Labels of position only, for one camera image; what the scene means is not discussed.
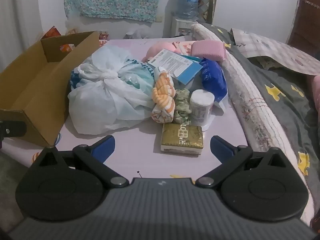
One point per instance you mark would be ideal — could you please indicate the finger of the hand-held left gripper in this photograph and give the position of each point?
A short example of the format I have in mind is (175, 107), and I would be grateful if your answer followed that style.
(15, 129)

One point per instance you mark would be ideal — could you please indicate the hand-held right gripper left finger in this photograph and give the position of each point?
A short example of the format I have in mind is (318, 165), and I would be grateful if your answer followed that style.
(105, 145)

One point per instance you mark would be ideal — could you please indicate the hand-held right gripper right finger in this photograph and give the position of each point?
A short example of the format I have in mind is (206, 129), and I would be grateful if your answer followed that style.
(220, 146)

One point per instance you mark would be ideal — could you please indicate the gold tissue pack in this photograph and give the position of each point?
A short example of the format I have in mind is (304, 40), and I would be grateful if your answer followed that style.
(181, 136)

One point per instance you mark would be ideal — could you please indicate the white cotton pad pack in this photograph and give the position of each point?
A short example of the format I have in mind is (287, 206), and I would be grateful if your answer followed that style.
(201, 107)

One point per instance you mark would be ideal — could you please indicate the white knotted plastic bag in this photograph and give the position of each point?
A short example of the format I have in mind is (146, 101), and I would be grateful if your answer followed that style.
(100, 100)

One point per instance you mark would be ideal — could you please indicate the brown cardboard box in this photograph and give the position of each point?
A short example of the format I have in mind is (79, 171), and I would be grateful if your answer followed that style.
(37, 85)

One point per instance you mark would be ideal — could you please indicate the green scrunchie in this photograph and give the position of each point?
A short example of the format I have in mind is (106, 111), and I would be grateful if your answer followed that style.
(182, 105)

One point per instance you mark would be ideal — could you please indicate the blue plastic bag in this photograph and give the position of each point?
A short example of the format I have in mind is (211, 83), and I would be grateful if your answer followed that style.
(212, 77)

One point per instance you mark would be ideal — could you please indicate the orange striped cloth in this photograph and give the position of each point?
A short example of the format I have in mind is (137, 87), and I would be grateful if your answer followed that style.
(163, 97)

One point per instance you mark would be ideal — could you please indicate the blue white mask packet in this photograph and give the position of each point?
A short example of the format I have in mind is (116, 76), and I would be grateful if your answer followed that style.
(172, 62)

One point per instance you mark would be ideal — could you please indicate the pink towel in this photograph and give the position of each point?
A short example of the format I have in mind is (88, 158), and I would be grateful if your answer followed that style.
(207, 50)

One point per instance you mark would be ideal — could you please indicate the pink plush toy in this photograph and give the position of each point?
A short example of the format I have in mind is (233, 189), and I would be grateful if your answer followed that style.
(160, 47)

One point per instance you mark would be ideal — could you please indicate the white quilted blanket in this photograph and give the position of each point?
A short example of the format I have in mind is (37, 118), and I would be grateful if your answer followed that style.
(250, 105)

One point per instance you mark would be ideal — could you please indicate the grey blanket with yellow prints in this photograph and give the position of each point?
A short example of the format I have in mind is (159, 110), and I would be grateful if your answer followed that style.
(280, 80)

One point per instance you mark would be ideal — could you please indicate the red patterned box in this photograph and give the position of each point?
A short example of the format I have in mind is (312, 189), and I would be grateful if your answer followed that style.
(52, 33)

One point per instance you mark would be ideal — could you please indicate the red white wet wipes pack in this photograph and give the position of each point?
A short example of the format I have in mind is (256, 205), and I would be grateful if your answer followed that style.
(183, 47)

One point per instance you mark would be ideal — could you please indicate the small red packet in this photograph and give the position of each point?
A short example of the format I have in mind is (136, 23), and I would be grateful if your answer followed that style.
(103, 35)

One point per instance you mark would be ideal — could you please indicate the pink fleece cloth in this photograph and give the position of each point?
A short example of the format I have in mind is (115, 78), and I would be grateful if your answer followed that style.
(315, 90)

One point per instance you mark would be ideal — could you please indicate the grey curtain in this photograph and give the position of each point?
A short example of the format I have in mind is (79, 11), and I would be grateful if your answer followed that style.
(17, 17)

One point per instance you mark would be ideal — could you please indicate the clear plastic bag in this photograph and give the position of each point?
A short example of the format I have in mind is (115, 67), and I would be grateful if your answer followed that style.
(137, 34)

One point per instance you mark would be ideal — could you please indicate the white water dispenser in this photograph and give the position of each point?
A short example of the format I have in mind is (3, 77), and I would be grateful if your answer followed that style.
(180, 26)

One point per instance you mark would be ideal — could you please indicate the patterned paper bag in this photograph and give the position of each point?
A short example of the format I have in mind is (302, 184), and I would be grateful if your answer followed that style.
(208, 5)

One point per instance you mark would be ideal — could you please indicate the teal floral cloth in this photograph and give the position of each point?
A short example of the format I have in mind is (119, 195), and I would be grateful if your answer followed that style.
(112, 0)

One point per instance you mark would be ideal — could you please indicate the blue water bottle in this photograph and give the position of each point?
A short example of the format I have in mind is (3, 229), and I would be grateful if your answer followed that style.
(187, 2)

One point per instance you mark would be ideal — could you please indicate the brown wooden furniture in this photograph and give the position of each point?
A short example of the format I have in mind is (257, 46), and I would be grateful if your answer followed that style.
(310, 17)

